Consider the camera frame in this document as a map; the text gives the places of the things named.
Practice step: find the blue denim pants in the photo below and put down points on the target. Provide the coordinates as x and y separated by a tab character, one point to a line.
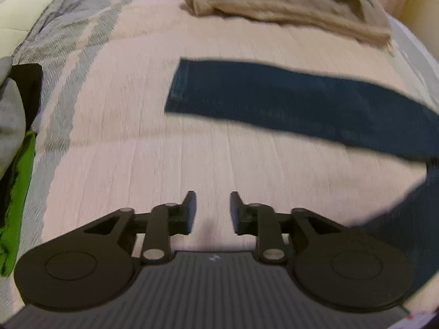
274	96

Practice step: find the black cloth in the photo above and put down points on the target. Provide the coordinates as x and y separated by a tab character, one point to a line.
31	85

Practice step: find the grey cloth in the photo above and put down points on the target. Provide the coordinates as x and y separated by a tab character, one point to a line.
10	116

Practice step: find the pink and grey striped blanket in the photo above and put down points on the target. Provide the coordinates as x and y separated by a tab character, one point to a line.
144	137

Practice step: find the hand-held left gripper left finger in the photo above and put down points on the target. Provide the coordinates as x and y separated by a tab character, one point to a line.
190	212

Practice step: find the green cloth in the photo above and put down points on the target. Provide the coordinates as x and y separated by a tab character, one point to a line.
17	198

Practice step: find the beige folded blanket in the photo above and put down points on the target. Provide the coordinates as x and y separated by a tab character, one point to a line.
274	3

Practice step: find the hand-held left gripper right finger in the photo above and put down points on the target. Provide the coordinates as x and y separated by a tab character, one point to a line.
236	212

